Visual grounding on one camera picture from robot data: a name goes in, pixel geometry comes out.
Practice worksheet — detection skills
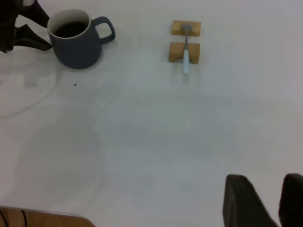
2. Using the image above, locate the black coffee liquid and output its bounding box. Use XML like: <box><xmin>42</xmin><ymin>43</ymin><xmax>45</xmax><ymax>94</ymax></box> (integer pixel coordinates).
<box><xmin>52</xmin><ymin>20</ymin><xmax>89</xmax><ymax>38</ymax></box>

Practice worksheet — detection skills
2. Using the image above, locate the grey spoon light blue handle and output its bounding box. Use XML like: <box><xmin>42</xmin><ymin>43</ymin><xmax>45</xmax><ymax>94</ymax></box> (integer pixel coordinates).
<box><xmin>181</xmin><ymin>23</ymin><xmax>193</xmax><ymax>75</ymax></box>

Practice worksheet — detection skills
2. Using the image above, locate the dark grey ceramic mug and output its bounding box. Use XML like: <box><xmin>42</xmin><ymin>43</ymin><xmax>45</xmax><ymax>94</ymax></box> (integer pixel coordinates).
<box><xmin>47</xmin><ymin>9</ymin><xmax>116</xmax><ymax>70</ymax></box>

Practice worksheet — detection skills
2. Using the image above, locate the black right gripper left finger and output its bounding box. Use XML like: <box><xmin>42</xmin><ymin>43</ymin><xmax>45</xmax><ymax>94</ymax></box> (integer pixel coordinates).
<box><xmin>223</xmin><ymin>174</ymin><xmax>280</xmax><ymax>227</ymax></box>

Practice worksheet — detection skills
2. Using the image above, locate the arched wooden block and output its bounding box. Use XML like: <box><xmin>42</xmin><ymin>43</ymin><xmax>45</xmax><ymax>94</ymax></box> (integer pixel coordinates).
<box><xmin>168</xmin><ymin>41</ymin><xmax>201</xmax><ymax>64</ymax></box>

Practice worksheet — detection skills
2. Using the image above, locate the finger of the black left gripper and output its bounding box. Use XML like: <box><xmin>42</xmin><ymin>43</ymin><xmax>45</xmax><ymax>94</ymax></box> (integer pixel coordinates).
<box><xmin>14</xmin><ymin>24</ymin><xmax>53</xmax><ymax>52</ymax></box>
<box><xmin>18</xmin><ymin>0</ymin><xmax>51</xmax><ymax>28</ymax></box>

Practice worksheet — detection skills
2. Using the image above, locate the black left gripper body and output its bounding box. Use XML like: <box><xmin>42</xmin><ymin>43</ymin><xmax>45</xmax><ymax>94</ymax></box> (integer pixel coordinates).
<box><xmin>0</xmin><ymin>0</ymin><xmax>24</xmax><ymax>54</ymax></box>

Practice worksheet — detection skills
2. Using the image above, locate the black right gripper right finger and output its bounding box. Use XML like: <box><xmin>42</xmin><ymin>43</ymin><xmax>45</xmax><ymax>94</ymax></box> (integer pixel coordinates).
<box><xmin>278</xmin><ymin>173</ymin><xmax>303</xmax><ymax>227</ymax></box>

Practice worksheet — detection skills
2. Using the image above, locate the flat rectangular wooden block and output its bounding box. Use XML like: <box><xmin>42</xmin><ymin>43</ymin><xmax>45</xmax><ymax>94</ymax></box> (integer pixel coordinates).
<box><xmin>171</xmin><ymin>20</ymin><xmax>202</xmax><ymax>37</ymax></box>

